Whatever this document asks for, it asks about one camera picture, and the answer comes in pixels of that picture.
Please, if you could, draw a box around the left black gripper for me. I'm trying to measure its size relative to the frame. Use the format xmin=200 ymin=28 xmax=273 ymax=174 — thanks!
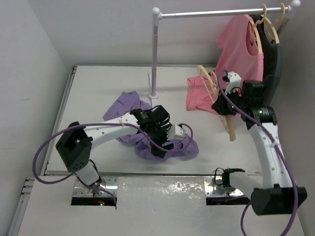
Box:
xmin=147 ymin=121 xmax=173 ymax=156

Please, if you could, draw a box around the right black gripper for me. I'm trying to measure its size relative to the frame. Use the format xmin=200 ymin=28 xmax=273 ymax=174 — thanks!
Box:
xmin=212 ymin=87 xmax=247 ymax=115

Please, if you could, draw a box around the purple t shirt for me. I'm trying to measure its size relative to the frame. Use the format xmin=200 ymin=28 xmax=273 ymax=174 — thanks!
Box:
xmin=103 ymin=91 xmax=199 ymax=161

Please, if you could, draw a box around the beige hanger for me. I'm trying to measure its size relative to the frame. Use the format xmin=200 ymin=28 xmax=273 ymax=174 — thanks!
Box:
xmin=197 ymin=65 xmax=236 ymax=142
xmin=263 ymin=2 xmax=285 ymax=44
xmin=249 ymin=3 xmax=267 ymax=55

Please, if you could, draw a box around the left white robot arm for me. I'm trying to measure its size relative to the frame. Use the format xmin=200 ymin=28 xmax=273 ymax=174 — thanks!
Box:
xmin=56 ymin=105 xmax=183 ymax=186

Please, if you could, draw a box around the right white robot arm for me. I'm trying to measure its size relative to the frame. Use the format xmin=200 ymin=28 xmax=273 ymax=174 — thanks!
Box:
xmin=213 ymin=81 xmax=307 ymax=215

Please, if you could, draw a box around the pink t shirt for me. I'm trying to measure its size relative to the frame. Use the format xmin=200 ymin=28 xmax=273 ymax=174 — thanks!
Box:
xmin=186 ymin=15 xmax=263 ymax=114

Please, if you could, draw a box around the dark grey t shirt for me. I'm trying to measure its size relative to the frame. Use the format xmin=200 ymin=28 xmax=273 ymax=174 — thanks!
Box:
xmin=244 ymin=19 xmax=282 ymax=106

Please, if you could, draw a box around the beige hanger in pink shirt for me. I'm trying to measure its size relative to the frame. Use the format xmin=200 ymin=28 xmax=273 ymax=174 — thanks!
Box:
xmin=249 ymin=3 xmax=267 ymax=55

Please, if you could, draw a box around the beige hanger in dark shirt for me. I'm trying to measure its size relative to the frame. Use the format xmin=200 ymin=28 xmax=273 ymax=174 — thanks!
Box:
xmin=263 ymin=2 xmax=285 ymax=44

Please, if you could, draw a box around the white clothes rack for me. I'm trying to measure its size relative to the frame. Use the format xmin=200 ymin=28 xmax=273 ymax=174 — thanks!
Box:
xmin=149 ymin=0 xmax=301 ymax=101

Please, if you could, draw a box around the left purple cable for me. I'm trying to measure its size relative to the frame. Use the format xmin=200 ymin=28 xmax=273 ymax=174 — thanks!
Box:
xmin=32 ymin=122 xmax=194 ymax=205

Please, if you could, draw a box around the purple cable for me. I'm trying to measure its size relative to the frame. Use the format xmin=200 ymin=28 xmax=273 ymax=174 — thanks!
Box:
xmin=216 ymin=69 xmax=299 ymax=236
xmin=32 ymin=122 xmax=194 ymax=205

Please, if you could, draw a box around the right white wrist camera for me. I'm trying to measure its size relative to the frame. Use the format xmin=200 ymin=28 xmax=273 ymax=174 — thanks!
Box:
xmin=222 ymin=72 xmax=241 ymax=94

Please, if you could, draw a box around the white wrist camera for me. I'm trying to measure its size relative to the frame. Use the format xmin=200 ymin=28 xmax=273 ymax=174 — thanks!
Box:
xmin=167 ymin=124 xmax=186 ymax=141
xmin=222 ymin=72 xmax=241 ymax=94

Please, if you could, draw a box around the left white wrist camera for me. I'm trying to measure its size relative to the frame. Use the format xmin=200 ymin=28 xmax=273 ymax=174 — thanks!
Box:
xmin=167 ymin=124 xmax=186 ymax=141

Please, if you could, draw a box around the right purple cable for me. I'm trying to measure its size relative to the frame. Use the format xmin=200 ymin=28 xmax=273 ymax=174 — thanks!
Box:
xmin=216 ymin=69 xmax=299 ymax=236

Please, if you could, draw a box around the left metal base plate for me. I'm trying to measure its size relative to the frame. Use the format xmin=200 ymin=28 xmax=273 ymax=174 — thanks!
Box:
xmin=73 ymin=177 xmax=118 ymax=198

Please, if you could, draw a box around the metal base plate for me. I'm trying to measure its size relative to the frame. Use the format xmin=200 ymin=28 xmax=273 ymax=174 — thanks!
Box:
xmin=204 ymin=176 xmax=245 ymax=198
xmin=73 ymin=177 xmax=118 ymax=198

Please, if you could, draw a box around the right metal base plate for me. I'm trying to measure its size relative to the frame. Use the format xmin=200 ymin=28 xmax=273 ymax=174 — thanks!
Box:
xmin=204 ymin=176 xmax=245 ymax=198

